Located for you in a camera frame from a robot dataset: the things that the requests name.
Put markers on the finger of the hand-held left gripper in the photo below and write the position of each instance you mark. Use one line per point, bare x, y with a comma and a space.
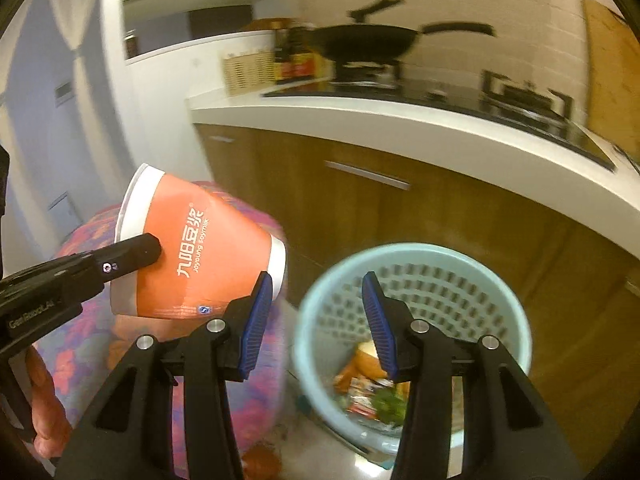
130, 257

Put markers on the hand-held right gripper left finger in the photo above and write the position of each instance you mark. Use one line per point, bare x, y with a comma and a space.
255, 325

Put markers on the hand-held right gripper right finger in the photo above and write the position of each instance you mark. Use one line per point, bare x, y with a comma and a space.
377, 325

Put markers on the large curled orange peel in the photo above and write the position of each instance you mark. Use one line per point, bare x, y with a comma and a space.
360, 365

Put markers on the light blue plastic basket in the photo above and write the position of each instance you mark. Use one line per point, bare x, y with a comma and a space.
320, 300

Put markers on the green leafy vegetable scraps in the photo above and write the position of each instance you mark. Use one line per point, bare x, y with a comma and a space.
390, 402

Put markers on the orange paper cup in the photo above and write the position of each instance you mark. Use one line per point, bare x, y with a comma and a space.
210, 260

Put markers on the person's left hand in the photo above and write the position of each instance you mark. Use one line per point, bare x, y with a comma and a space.
47, 415

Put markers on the floral tablecloth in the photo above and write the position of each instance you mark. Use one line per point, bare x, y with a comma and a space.
75, 340

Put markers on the wooden kitchen cabinet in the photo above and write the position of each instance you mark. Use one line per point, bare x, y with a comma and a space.
450, 220

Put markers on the woven cream basket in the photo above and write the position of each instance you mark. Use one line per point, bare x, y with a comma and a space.
249, 74

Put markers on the black gas stove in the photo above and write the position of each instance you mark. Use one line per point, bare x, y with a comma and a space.
450, 100

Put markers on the white tied curtain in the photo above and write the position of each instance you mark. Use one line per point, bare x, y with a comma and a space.
75, 20

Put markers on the dark sauce bottle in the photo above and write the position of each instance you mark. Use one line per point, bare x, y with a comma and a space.
284, 60

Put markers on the red label sauce bottle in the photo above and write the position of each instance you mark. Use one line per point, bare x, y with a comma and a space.
305, 57

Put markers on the black wok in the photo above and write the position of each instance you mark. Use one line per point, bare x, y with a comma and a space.
365, 42

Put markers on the wooden cutting board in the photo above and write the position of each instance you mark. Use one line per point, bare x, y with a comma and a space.
615, 70

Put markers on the white wall box cover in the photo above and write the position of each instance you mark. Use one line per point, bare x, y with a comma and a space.
65, 210

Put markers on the small wall control panel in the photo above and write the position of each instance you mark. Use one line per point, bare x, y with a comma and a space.
65, 95

